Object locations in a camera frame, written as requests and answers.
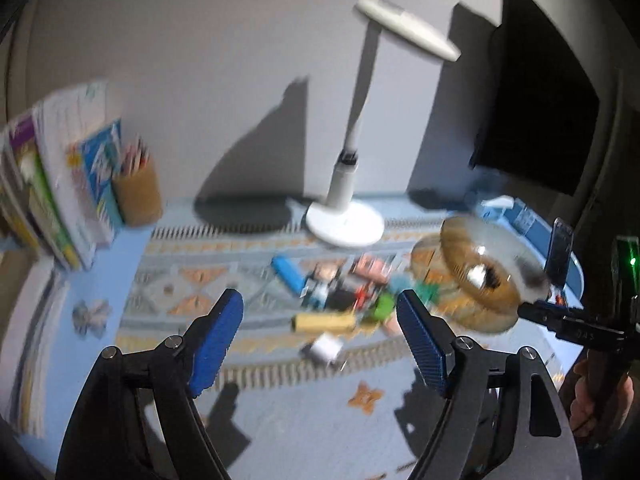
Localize blue utility knife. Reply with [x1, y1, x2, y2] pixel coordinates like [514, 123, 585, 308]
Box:
[271, 255, 307, 297]

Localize white charger cube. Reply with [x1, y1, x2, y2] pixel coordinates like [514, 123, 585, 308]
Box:
[302, 333, 344, 367]

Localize pens in holder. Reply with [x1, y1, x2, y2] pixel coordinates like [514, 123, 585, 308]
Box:
[117, 138, 150, 177]

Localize white desk lamp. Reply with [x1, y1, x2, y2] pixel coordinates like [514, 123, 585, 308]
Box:
[305, 0, 462, 248]

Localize cork pen holder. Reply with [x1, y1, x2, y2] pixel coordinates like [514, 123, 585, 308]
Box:
[112, 160, 163, 228]

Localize teal gummy toy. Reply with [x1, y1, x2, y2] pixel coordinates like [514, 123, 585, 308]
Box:
[413, 283, 442, 306]

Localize row of books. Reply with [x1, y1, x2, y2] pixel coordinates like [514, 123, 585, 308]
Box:
[6, 79, 122, 270]

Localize black-haired small figure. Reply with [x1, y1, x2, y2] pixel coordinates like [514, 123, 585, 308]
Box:
[326, 287, 372, 312]

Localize amber ribbed glass plate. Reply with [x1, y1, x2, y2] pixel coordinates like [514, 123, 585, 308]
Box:
[410, 214, 550, 334]

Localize big-head doll figure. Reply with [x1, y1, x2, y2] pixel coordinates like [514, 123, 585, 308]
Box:
[303, 262, 341, 310]

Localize yellow rectangular lighter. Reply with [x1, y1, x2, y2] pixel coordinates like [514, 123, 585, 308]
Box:
[292, 312, 357, 333]

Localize black monitor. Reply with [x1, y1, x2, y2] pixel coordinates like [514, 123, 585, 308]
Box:
[470, 0, 600, 196]

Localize patterned woven table mat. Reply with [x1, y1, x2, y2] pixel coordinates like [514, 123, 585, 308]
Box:
[112, 216, 542, 401]

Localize pink tape measure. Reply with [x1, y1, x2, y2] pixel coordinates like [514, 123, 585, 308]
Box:
[382, 316, 402, 337]

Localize green toy frog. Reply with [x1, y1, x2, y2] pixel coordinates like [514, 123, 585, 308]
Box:
[364, 292, 396, 323]

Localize pill blister pack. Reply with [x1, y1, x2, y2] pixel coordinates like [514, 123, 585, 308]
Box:
[513, 207, 536, 235]

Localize tissue pack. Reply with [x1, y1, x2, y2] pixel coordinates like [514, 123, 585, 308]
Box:
[475, 195, 515, 221]

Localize black phone on mount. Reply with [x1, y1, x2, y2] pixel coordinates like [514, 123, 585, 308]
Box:
[544, 218, 574, 288]

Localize person's right hand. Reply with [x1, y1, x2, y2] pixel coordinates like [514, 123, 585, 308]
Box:
[570, 354, 634, 439]

